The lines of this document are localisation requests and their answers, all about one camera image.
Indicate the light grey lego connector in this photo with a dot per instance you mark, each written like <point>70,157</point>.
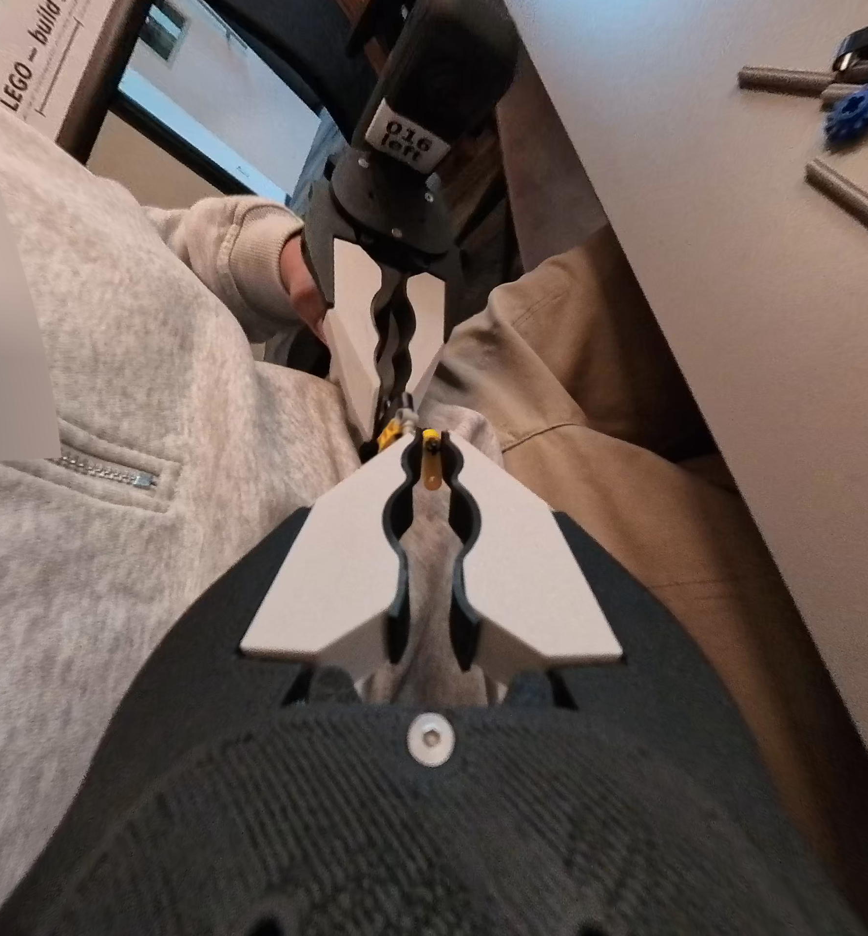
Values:
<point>404,418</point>

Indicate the grey zip hoodie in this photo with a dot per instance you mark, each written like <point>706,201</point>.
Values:
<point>112,585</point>

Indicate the framed sign with square tag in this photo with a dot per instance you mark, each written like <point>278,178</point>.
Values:
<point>46,66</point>

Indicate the person's left forearm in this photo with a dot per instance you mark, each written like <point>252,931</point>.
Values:
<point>222,256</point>

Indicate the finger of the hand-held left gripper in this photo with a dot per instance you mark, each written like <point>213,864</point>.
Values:
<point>353,329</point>
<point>430,329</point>

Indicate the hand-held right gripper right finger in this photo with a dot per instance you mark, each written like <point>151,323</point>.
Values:
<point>536,585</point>

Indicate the yellow lego beam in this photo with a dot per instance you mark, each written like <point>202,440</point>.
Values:
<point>431,468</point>
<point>387,436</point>

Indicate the person's left hand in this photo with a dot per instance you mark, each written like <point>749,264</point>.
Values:
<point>303,289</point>

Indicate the blue lego gear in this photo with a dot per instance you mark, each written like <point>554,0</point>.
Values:
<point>856,113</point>

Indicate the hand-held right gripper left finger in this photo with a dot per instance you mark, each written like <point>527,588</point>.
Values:
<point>331,578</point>

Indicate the tan pants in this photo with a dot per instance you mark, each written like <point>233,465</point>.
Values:
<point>660,548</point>

